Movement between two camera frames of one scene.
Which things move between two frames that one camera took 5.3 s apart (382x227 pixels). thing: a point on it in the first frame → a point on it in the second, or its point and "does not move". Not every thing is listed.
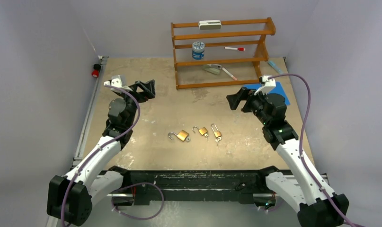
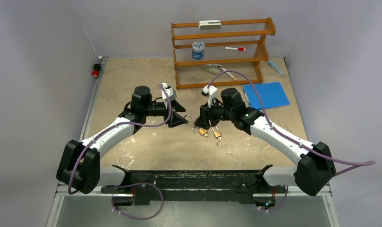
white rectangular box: [209, 24] does not move
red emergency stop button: [95, 71] does not move
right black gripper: [234, 100] → [206, 112]
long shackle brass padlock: [217, 133] does not move
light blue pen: [277, 68] does not move
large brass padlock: [182, 135] → [190, 117]
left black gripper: [143, 97] → [176, 119]
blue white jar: [198, 52] does not move
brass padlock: [202, 131] does not move
